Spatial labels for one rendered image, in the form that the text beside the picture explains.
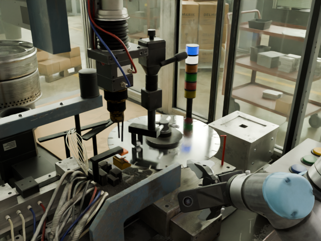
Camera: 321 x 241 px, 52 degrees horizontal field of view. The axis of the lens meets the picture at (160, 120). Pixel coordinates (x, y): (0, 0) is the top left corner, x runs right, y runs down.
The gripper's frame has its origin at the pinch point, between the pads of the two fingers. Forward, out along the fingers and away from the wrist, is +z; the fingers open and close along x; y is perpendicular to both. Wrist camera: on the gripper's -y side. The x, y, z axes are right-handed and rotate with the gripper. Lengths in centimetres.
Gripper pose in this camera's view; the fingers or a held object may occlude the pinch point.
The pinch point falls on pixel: (190, 190)
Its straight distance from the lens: 88.2
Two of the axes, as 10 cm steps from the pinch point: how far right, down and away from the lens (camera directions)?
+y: 9.1, -1.5, 3.9
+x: -2.0, -9.8, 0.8
